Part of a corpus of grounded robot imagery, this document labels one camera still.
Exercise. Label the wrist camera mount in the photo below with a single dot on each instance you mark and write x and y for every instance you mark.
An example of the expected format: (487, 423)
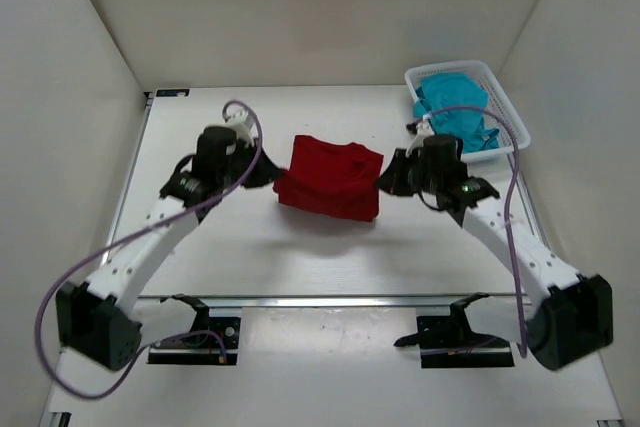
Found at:
(420, 129)
(240, 122)

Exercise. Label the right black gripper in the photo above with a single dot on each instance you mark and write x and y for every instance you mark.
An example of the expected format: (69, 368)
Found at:
(403, 175)

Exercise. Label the red t shirt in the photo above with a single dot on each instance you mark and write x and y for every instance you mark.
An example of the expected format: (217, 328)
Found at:
(331, 179)

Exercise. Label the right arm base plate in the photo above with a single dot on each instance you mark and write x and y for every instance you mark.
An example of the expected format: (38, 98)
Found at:
(449, 350)

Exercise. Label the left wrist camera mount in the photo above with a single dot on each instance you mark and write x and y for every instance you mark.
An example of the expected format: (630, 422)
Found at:
(240, 122)

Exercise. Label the aluminium front rail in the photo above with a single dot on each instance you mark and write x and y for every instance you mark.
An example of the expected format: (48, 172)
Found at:
(330, 301)

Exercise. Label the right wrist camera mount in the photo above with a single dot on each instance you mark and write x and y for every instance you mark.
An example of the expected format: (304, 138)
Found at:
(420, 129)

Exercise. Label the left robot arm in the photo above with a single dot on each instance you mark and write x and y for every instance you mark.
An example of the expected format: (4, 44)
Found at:
(101, 317)

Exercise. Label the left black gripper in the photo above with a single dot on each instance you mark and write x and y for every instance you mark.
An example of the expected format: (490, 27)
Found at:
(251, 167)

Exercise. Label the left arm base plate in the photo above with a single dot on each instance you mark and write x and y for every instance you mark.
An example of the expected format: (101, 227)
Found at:
(213, 339)

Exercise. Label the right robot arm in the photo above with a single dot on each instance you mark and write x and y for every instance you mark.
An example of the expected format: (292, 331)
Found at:
(559, 315)

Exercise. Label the teal t shirt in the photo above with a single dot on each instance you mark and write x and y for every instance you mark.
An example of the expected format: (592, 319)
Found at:
(456, 104)

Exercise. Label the white plastic basket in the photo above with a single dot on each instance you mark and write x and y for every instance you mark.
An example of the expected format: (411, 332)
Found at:
(499, 113)

